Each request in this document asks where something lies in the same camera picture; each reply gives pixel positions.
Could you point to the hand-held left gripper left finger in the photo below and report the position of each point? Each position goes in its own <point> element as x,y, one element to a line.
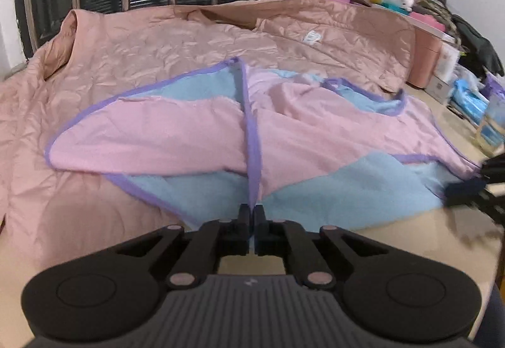
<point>245,222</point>

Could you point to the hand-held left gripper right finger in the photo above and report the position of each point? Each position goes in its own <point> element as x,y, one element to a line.
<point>259,222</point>

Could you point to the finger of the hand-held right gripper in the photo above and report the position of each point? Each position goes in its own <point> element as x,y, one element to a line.
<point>495,170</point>
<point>465,192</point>

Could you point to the pink and blue garment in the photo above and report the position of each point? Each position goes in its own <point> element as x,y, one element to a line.
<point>158,127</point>

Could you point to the clear plastic container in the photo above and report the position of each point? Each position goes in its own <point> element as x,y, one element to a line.
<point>492,123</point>

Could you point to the blue plastic bag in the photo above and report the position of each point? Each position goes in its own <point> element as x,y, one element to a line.
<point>469,99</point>

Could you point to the purple plastic bag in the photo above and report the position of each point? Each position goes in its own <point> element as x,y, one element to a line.
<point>495,85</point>

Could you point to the small white labelled box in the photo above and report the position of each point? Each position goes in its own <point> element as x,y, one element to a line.
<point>438,89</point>

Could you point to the tall white box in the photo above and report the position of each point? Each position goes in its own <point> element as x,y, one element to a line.
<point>447,62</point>

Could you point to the dark clothing pile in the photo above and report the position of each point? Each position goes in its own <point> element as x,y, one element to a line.
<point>477,44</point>

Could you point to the pink round box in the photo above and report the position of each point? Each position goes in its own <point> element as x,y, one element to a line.
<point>424,56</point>

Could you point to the magenta foam block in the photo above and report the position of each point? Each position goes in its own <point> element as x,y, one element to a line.
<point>428,21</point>

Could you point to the patterned bag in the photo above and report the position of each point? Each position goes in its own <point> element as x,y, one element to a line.
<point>430,9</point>

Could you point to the peach quilted jacket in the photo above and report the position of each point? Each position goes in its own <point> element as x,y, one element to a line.
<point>138,48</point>

